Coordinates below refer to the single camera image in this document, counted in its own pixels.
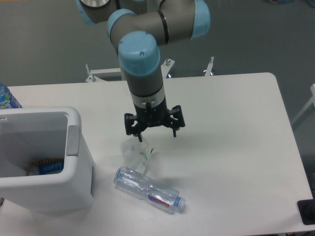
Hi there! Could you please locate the blue snack wrapper in bin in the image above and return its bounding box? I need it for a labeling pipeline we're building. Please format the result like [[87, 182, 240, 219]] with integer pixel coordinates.
[[25, 158, 64, 176]]

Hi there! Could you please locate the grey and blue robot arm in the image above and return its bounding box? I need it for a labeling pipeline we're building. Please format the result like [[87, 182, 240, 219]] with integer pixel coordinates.
[[76, 0, 211, 138]]

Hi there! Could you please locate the white furniture frame at right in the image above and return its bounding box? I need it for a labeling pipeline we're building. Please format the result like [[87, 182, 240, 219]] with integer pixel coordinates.
[[291, 84, 315, 130]]

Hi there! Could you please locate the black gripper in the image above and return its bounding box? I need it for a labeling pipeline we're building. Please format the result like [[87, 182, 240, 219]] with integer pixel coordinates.
[[124, 100, 185, 142]]

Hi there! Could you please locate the blue labelled water bottle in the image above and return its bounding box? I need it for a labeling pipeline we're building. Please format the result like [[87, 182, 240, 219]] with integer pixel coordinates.
[[0, 83, 22, 110]]

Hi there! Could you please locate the crushed clear plastic bottle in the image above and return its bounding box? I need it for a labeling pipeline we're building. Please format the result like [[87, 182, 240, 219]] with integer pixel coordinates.
[[113, 166, 186, 214]]

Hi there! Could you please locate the white plastic trash can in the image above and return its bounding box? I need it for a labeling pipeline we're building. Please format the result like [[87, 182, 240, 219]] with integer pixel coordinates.
[[0, 107, 95, 212]]

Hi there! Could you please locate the black device at table edge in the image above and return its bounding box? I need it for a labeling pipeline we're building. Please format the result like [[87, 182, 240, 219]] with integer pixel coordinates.
[[297, 199, 315, 225]]

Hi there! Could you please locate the white pedestal base frame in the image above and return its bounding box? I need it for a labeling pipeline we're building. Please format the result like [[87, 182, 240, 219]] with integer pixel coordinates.
[[85, 56, 215, 83]]

